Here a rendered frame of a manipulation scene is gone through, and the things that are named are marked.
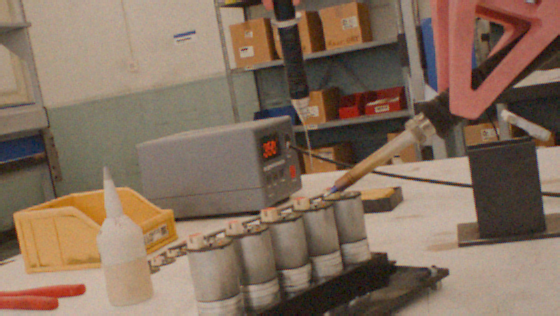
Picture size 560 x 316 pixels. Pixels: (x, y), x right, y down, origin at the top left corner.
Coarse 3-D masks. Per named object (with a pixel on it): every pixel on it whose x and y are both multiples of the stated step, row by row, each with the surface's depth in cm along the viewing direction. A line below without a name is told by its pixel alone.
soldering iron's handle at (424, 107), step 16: (512, 48) 42; (544, 48) 41; (480, 64) 43; (496, 64) 42; (528, 64) 41; (480, 80) 42; (512, 80) 42; (448, 96) 42; (496, 96) 42; (432, 112) 42; (448, 112) 42; (448, 128) 42
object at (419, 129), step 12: (420, 120) 43; (408, 132) 43; (420, 132) 43; (432, 132) 43; (396, 144) 43; (408, 144) 43; (420, 144) 43; (372, 156) 43; (384, 156) 43; (360, 168) 43; (372, 168) 43; (336, 180) 44; (348, 180) 43
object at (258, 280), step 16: (240, 240) 40; (256, 240) 40; (240, 256) 40; (256, 256) 40; (272, 256) 41; (240, 272) 40; (256, 272) 40; (272, 272) 41; (240, 288) 40; (256, 288) 40; (272, 288) 40; (256, 304) 40; (272, 304) 40
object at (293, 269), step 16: (272, 224) 42; (288, 224) 42; (272, 240) 42; (288, 240) 42; (304, 240) 42; (288, 256) 42; (304, 256) 42; (288, 272) 42; (304, 272) 42; (288, 288) 42; (304, 288) 42
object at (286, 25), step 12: (276, 0) 38; (288, 0) 38; (276, 12) 38; (288, 12) 38; (276, 24) 38; (288, 24) 38; (288, 36) 38; (288, 48) 39; (300, 48) 39; (288, 60) 39; (300, 60) 39; (288, 72) 39; (300, 72) 39; (288, 84) 40; (300, 84) 40; (300, 96) 40
